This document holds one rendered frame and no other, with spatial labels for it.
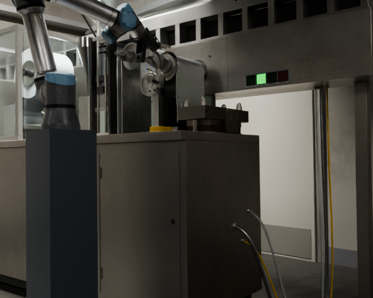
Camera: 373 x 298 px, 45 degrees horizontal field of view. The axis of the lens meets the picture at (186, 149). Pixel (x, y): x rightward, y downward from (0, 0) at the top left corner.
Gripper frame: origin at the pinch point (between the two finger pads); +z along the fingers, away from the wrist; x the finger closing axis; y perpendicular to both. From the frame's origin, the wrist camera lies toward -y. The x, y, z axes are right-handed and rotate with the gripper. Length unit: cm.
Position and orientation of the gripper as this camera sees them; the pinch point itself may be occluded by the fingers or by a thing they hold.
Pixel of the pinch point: (158, 68)
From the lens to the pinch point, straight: 227.2
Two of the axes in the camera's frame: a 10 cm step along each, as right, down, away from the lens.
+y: 3.9, -7.6, 5.3
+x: -7.9, 0.2, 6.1
